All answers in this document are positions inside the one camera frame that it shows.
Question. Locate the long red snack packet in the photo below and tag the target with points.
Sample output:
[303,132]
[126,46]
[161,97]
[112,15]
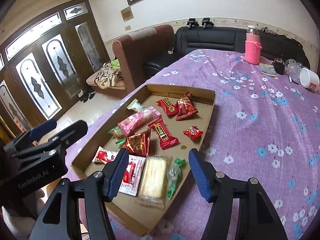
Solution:
[168,108]

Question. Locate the red white snack packet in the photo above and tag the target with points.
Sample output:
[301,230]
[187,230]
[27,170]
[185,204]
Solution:
[104,156]

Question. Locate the green orange pastry packet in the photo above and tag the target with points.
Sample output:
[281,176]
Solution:
[118,134]

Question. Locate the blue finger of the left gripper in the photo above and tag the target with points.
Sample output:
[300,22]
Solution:
[71,134]
[36,133]

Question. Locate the black leather sofa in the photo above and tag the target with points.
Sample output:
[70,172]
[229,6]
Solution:
[223,38]

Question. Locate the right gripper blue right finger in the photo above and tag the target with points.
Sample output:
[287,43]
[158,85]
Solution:
[203,173]

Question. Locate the pink strawberry snack packet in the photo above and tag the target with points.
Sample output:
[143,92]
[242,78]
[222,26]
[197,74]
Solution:
[141,116]

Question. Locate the green clear candy packet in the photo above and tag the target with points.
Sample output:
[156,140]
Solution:
[173,175]

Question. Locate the patterned clothes pile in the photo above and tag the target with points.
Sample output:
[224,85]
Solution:
[110,76]

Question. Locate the brown fabric armchair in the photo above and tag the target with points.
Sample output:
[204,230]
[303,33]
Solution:
[132,50]

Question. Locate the shiny red chips bag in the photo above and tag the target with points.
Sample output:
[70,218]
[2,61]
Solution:
[139,144]
[186,109]

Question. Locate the small booklet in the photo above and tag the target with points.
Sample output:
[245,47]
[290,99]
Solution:
[267,69]

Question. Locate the pink sleeved thermos bottle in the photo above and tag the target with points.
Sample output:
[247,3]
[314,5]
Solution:
[252,45]

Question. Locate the white red sachet packet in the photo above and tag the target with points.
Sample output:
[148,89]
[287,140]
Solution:
[132,175]

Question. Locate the red snack bar packet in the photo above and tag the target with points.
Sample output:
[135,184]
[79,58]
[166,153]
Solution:
[166,140]

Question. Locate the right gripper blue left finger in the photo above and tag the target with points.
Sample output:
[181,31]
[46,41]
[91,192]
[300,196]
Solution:
[114,172]

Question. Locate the clear glass cup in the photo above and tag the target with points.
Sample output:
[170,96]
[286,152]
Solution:
[293,68]

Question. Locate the small black pouch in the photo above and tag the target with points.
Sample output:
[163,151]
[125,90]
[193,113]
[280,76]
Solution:
[279,66]

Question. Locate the white plastic jar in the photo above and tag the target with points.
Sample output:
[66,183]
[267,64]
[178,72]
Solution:
[309,79]

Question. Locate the dark wooden glass door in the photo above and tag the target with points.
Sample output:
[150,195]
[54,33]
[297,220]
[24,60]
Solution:
[46,63]

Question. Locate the small red candy packet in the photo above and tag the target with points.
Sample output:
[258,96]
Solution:
[193,133]

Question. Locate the black shoes on floor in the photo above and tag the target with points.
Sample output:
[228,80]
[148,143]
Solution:
[85,95]

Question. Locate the beige cracker packet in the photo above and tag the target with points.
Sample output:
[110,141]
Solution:
[154,182]

